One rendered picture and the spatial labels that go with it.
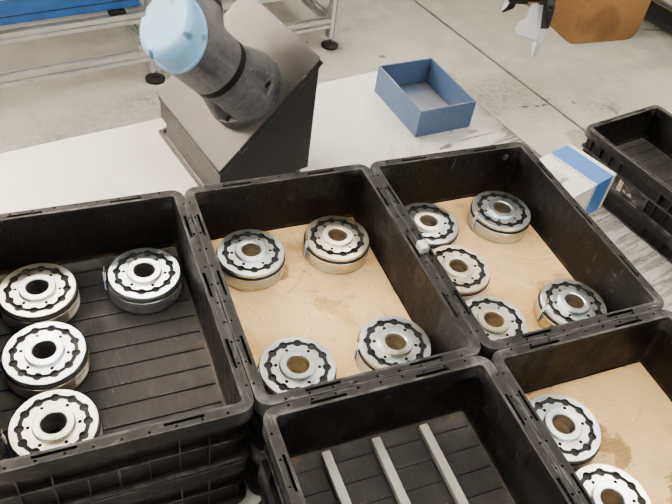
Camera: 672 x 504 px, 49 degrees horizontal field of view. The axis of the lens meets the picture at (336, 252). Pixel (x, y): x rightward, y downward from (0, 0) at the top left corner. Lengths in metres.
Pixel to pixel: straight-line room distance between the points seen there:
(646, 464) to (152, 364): 0.66
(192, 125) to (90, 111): 1.53
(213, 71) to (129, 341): 0.48
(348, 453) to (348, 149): 0.83
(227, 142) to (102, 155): 0.31
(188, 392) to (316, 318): 0.22
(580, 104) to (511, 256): 2.26
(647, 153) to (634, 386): 1.26
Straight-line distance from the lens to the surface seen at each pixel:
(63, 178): 1.52
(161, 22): 1.26
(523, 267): 1.23
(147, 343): 1.04
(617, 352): 1.11
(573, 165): 1.58
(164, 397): 0.98
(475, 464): 0.98
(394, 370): 0.90
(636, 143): 2.33
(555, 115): 3.32
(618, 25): 4.07
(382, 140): 1.65
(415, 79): 1.87
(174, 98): 1.52
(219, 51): 1.26
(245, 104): 1.32
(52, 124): 2.91
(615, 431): 1.08
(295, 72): 1.35
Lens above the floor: 1.64
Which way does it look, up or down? 44 degrees down
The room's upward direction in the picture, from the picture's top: 9 degrees clockwise
